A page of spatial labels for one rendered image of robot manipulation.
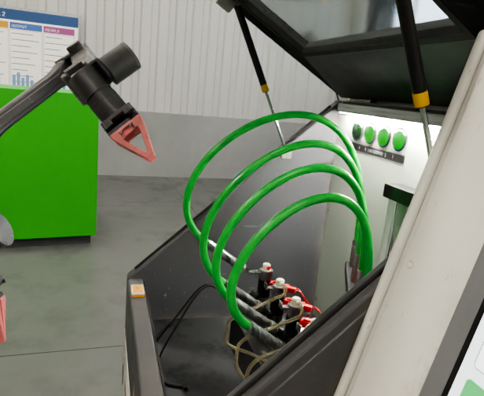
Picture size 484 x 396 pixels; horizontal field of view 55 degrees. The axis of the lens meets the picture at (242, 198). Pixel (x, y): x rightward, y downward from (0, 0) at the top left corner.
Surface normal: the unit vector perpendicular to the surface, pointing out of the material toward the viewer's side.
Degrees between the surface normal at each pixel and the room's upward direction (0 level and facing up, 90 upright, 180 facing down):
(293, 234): 90
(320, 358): 90
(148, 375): 0
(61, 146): 90
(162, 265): 90
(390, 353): 76
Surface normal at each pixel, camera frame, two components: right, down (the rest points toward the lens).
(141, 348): 0.09, -0.97
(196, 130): 0.32, 0.24
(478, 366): -0.91, -0.26
